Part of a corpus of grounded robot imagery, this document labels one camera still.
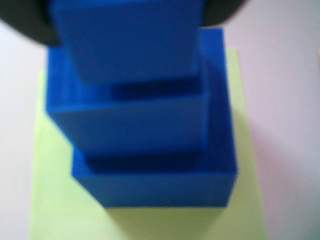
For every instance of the large blue cube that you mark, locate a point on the large blue cube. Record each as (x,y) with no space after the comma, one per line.
(162,190)

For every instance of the green paper square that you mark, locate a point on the green paper square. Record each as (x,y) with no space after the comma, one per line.
(62,212)

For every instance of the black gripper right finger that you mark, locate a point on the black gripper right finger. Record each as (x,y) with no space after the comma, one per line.
(220,11)

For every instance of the small blue cube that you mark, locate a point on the small blue cube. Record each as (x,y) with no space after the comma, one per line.
(125,42)

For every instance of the orange paper square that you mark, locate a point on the orange paper square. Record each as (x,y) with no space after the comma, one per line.
(318,57)

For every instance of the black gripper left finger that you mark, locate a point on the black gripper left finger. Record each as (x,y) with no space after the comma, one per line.
(27,20)

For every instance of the medium blue cube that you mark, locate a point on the medium blue cube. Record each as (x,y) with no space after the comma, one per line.
(137,130)

